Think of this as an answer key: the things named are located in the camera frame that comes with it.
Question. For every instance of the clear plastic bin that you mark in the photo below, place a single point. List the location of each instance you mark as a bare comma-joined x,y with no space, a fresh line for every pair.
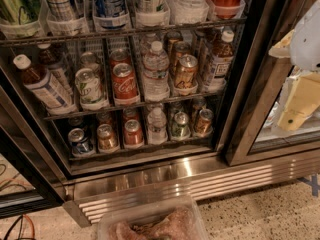
177,218

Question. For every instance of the small water bottle bottom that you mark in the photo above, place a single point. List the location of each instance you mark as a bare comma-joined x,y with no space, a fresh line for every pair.
157,122

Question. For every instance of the blue pepsi can behind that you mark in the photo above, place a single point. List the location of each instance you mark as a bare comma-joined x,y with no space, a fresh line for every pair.
78,122

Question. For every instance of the green can bottom shelf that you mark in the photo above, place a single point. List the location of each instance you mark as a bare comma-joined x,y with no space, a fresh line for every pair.
180,126

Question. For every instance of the green white can middle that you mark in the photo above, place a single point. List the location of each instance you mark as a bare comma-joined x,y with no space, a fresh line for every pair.
89,86

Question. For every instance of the steel fridge vent grille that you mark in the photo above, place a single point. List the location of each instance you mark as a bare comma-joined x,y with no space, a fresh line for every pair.
89,198

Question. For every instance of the red coca-cola can front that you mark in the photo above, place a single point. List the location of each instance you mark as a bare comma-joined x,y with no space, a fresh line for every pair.
124,81

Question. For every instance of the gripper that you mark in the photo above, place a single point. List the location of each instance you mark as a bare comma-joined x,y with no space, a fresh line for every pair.
307,40

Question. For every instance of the tea bottle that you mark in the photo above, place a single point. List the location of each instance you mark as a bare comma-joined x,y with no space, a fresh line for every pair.
42,83
55,61
220,60

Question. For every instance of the orange can bottom right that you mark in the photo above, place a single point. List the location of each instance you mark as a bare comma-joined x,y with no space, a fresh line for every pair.
203,121

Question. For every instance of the tea bottle left rear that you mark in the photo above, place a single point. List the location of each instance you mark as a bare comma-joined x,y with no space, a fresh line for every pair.
55,61

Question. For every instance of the tea bottle left front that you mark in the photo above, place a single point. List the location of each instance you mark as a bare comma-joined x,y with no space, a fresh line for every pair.
42,83

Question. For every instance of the water bottle middle shelf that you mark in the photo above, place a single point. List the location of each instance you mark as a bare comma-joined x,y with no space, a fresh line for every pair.
155,73

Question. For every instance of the gold can middle front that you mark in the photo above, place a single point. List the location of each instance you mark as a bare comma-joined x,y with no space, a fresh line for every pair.
186,71

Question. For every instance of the red coca-cola can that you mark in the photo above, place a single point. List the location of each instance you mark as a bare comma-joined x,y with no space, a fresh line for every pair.
119,56
124,81

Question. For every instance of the blue pepsi can front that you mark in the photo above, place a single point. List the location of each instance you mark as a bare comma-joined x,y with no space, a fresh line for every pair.
80,143

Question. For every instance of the red coca-cola can rear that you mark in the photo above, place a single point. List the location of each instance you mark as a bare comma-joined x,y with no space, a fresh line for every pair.
119,56

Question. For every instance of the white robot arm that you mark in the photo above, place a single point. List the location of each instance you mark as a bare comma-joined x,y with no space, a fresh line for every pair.
310,23

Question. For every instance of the fridge glass door right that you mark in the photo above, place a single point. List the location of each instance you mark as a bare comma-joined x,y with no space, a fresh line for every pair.
250,142

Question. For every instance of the tea bottle right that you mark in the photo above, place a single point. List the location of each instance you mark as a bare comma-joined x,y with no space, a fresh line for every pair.
220,60

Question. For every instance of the red can bottom front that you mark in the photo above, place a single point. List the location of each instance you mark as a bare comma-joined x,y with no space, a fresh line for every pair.
133,135

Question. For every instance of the gold can bottom front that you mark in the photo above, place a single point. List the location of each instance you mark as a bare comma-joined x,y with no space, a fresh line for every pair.
107,138

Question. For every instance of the gold can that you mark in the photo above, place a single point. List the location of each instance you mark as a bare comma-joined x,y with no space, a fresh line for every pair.
107,138
186,71

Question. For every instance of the blue pepsi can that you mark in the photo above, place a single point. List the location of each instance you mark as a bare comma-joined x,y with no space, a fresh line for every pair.
80,143
78,122

